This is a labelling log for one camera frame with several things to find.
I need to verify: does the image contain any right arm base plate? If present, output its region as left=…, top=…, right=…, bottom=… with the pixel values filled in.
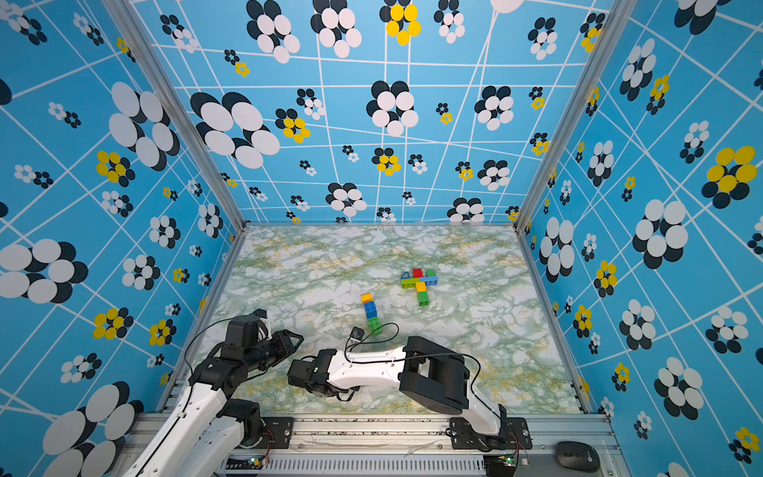
left=445, top=417, right=533, bottom=452

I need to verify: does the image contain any black computer mouse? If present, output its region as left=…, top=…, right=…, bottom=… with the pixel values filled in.
left=556, top=440, right=601, bottom=473

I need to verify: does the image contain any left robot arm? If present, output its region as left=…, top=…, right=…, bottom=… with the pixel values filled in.
left=125, top=309, right=304, bottom=476

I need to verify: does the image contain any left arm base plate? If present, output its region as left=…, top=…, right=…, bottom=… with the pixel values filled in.
left=238, top=417, right=295, bottom=450

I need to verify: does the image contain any lime long lego brick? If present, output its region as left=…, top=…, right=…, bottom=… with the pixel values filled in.
left=401, top=277, right=420, bottom=289

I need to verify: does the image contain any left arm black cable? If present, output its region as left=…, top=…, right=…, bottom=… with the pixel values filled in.
left=183, top=317, right=240, bottom=383

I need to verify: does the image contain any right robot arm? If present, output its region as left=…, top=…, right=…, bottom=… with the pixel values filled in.
left=287, top=336, right=522, bottom=452

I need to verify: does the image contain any aluminium front rail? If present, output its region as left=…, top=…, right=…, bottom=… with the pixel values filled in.
left=109, top=412, right=633, bottom=477

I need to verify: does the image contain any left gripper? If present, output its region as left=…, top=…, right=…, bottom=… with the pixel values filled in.
left=246, top=327, right=306, bottom=373

